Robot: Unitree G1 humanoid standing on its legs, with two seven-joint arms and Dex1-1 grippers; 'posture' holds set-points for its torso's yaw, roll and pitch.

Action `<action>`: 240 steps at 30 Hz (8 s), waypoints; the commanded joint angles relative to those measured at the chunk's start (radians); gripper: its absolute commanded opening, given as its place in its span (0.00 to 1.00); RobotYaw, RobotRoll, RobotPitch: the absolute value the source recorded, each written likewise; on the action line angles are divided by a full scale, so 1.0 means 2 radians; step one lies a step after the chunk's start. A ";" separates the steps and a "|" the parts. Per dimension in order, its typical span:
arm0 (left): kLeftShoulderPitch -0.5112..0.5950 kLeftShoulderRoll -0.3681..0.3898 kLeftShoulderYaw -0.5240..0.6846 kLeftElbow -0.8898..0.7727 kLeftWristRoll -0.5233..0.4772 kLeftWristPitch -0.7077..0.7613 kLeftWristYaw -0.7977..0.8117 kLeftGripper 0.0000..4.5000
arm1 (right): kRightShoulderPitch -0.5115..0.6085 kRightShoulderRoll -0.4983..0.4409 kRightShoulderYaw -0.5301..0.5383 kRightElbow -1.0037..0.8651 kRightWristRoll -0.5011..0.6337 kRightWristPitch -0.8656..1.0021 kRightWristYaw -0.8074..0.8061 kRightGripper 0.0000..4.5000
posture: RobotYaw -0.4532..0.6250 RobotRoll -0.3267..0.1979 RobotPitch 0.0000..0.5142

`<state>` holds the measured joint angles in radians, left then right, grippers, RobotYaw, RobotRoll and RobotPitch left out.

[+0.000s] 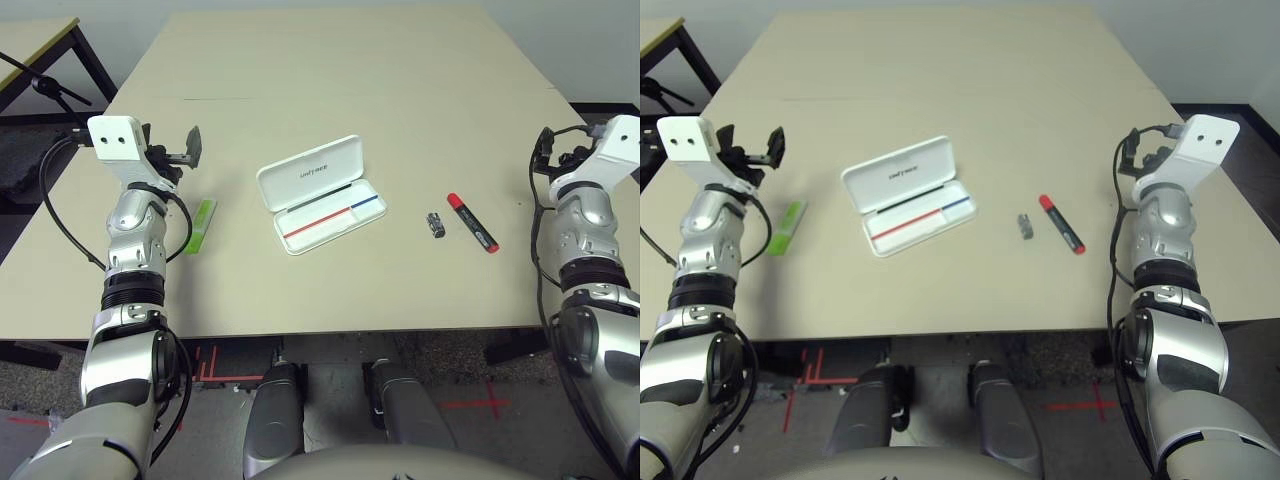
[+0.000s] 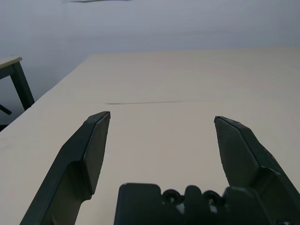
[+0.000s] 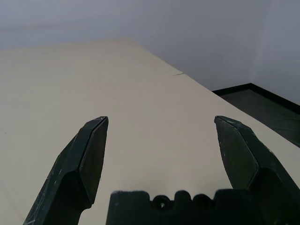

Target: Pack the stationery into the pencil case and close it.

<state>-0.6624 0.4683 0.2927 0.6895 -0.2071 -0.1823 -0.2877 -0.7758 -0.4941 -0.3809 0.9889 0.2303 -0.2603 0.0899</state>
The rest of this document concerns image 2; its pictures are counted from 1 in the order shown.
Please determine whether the side table with dark legs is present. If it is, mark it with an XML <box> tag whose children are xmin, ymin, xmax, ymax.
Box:
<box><xmin>0</xmin><ymin>55</ymin><xmax>35</xmax><ymax>132</ymax></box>

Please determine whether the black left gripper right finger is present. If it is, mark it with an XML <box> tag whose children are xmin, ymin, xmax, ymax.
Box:
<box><xmin>214</xmin><ymin>115</ymin><xmax>300</xmax><ymax>225</ymax></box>

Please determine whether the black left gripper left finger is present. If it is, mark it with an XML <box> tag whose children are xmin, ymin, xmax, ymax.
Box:
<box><xmin>20</xmin><ymin>111</ymin><xmax>111</xmax><ymax>225</ymax></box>

